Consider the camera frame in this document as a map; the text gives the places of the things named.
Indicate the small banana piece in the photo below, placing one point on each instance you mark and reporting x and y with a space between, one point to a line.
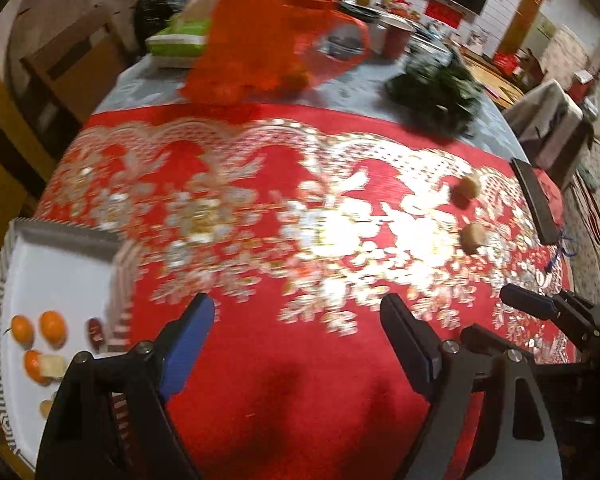
472 237

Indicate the striped white tray box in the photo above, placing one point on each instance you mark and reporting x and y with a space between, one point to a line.
63 289

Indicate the green leafy vegetables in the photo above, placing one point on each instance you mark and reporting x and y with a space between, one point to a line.
442 95

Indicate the green tissue pack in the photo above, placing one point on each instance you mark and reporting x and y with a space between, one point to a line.
185 36

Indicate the red plastic bag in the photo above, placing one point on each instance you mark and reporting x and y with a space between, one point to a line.
267 49

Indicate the orange mandarin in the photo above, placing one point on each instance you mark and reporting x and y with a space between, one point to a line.
53 328
32 366
22 331

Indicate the kiwi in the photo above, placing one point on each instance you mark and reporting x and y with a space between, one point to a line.
45 407

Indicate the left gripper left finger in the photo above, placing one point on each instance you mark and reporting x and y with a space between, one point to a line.
108 419

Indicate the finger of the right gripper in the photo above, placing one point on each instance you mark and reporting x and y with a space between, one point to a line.
480 340
532 303

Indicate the grey jacket on chair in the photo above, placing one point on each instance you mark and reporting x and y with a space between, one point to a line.
552 129

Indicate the red embroidered table cloth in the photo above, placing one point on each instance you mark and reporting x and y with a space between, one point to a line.
297 221

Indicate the large banana chunk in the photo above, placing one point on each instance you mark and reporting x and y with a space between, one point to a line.
52 366

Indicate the glass jar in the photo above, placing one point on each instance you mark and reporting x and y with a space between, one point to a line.
350 35

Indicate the red mug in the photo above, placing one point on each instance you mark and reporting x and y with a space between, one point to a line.
398 34

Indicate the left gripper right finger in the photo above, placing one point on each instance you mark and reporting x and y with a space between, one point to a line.
447 375

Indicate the red date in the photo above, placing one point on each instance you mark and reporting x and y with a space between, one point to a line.
95 333

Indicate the wooden chair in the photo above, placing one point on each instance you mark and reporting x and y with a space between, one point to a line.
68 78

